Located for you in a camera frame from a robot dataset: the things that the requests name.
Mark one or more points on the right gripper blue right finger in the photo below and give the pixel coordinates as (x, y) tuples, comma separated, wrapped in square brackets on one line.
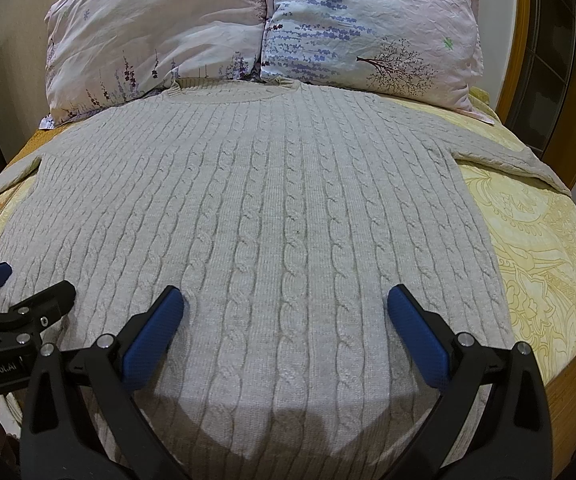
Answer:
[(491, 420)]

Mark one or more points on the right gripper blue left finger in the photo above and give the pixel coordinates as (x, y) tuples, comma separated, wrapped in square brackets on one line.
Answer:
[(81, 420)]

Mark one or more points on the yellow patterned bedsheet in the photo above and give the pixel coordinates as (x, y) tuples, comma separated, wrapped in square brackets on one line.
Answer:
[(542, 259)]

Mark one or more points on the pink floral pillow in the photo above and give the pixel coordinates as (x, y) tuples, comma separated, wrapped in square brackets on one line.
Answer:
[(103, 53)]

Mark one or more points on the blue floral tree pillow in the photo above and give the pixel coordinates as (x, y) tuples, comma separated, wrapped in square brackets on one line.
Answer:
[(423, 50)]

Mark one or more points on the wooden headboard frame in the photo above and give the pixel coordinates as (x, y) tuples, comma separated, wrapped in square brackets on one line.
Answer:
[(529, 49)]

